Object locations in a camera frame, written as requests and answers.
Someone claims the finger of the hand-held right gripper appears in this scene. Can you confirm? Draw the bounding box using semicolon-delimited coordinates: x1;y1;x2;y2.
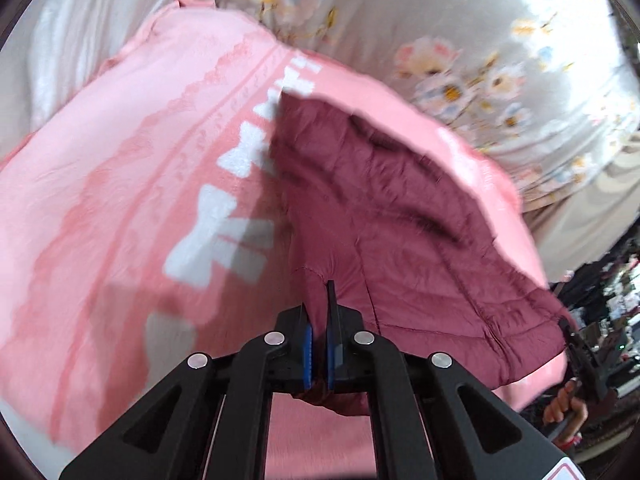
557;317;603;386

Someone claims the plain grey cloth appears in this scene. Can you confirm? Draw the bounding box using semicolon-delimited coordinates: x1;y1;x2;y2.
520;145;640;281

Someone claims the grey floral quilt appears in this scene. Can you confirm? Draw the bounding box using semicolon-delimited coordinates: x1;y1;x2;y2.
165;0;640;201

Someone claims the white satin curtain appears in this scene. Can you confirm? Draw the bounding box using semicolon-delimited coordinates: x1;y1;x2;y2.
0;0;201;151

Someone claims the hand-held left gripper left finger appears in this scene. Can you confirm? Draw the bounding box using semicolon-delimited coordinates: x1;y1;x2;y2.
59;302;316;480

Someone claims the maroon puffer jacket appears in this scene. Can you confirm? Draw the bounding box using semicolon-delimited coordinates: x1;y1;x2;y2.
270;87;576;416

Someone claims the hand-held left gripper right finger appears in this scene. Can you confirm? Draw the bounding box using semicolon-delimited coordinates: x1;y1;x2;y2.
325;280;571;480

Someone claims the person's right hand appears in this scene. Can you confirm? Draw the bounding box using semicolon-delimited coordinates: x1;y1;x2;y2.
542;380;589;427

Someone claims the background clutter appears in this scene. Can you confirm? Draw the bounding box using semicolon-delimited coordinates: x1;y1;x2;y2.
550;250;640;461

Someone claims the pink fleece blanket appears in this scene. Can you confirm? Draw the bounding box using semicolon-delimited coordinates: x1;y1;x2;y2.
0;0;566;480

